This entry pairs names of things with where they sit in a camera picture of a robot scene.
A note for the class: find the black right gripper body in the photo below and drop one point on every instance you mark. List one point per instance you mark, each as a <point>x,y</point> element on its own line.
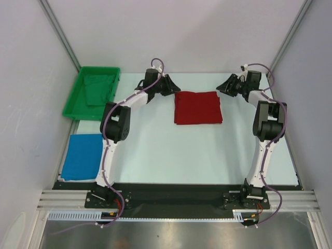
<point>240,86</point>

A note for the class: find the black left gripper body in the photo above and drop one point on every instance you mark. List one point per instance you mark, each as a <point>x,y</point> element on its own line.
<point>159,86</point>

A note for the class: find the red t shirt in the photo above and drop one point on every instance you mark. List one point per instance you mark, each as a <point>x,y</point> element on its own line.
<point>196,108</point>

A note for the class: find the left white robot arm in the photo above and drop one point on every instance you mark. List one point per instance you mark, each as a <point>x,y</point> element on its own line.
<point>115,124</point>

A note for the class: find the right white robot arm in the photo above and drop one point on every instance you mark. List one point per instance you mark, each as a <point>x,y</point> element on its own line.
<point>268,127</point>

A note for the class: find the green folded t shirt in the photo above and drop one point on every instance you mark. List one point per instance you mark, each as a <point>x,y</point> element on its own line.
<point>98,89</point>

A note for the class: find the green plastic tray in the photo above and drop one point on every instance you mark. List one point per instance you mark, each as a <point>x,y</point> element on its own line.
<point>76,107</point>

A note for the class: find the blue folded t shirt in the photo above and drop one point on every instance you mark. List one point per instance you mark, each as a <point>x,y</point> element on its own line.
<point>83,157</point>

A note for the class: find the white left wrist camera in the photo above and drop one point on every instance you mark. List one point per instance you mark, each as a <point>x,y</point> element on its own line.
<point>160,68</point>

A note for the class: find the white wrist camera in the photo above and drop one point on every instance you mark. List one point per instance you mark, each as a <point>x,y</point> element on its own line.
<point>244,69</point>
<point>160,68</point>

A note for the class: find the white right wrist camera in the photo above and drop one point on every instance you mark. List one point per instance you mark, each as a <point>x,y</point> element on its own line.
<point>244,69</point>

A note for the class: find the right aluminium corner post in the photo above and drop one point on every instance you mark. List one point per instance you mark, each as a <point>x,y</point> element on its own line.
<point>303,11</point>

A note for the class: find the aluminium corner post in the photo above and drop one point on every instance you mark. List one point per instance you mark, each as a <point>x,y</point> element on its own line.
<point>303,11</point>
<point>56,26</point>

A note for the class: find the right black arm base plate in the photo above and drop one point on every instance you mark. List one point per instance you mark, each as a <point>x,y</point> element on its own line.
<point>234,200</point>

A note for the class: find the black table edge rail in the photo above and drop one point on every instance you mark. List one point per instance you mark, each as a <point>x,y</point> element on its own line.
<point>172,201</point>

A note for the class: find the right white cable duct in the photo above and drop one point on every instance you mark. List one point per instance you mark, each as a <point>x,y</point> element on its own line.
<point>246,215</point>

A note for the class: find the white cable duct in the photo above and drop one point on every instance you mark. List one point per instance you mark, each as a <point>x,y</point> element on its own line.
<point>87,216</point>
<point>246,215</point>

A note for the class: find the left aluminium corner post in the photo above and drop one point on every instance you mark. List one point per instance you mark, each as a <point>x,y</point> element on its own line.
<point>56,26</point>

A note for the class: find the aluminium frame rail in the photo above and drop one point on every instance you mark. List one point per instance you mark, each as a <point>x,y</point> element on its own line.
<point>70,200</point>

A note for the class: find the left white cable duct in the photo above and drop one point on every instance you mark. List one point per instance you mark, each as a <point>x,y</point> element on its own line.
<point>87,216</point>

